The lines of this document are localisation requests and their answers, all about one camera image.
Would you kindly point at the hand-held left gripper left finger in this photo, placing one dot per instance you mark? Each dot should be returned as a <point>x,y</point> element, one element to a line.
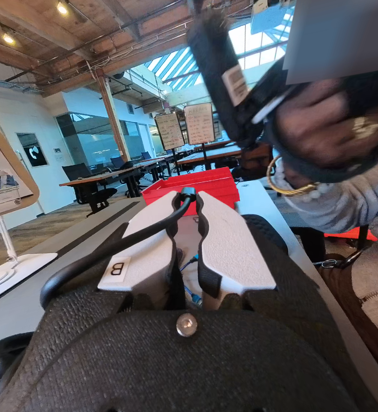
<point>144,254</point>

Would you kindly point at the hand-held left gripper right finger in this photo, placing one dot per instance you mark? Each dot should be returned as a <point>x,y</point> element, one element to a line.
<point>234,254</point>

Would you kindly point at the red plastic bin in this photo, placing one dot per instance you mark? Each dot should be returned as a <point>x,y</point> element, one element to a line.
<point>349,233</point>
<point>201,183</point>

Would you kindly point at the person's right forearm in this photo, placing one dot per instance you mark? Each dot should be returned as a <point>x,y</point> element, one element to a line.
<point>343,206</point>

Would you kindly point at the person's right hand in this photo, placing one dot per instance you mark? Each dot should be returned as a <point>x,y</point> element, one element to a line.
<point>320,128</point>

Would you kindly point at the wooden office desk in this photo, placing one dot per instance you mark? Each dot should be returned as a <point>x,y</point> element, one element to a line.
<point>111,175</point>

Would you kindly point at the black office chair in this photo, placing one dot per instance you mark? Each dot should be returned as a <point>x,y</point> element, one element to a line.
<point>79,172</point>

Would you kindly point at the black carabiner clip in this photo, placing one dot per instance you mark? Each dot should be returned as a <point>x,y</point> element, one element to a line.
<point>343,260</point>

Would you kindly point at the dark phone icon sign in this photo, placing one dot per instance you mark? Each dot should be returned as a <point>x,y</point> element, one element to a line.
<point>33,149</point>

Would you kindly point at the instruction poster on stand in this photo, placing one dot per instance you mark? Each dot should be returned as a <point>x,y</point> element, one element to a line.
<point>2,180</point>

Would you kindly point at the black rounded object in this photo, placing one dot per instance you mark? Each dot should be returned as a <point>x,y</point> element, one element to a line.
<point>2,357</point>

